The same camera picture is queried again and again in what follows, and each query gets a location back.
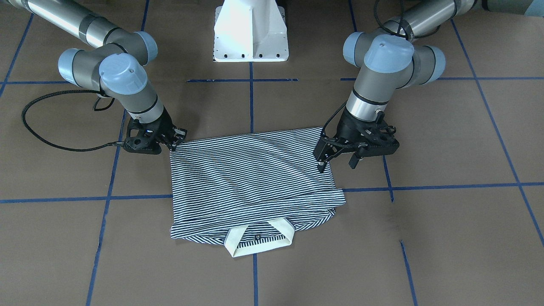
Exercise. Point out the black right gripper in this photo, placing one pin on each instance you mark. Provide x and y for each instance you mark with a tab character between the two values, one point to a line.
165	126

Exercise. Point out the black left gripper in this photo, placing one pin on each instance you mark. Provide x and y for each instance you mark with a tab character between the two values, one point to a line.
349	128

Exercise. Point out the navy white striped polo shirt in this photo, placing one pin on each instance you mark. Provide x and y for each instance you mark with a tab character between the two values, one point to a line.
252	192

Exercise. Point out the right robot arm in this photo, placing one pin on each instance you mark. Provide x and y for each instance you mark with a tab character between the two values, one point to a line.
113	69

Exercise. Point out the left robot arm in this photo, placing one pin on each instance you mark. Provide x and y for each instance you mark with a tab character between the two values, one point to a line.
388	60

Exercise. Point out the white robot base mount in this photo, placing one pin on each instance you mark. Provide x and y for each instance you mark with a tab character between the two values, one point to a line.
251	31

